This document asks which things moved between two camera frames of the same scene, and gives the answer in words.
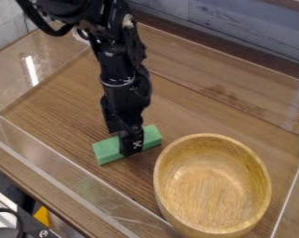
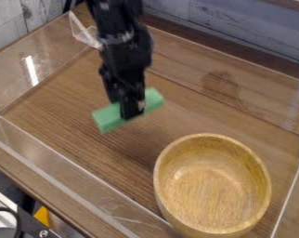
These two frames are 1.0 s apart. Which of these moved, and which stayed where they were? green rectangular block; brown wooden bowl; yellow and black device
Moved: green rectangular block
Stayed: brown wooden bowl; yellow and black device
